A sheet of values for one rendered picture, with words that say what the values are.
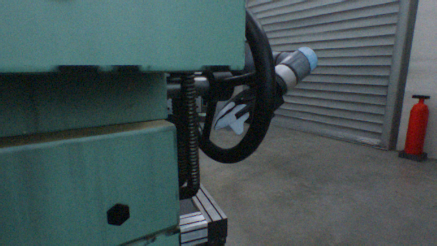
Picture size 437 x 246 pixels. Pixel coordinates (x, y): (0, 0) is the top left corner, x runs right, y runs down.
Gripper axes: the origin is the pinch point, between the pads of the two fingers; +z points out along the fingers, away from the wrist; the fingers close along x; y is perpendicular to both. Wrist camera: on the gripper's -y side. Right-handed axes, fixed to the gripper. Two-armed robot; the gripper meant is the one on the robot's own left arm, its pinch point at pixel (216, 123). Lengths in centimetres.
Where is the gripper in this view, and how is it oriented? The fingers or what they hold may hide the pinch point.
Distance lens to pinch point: 59.5
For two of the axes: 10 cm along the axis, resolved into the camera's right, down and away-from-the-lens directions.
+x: -5.5, -1.7, 8.2
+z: -7.2, 5.9, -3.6
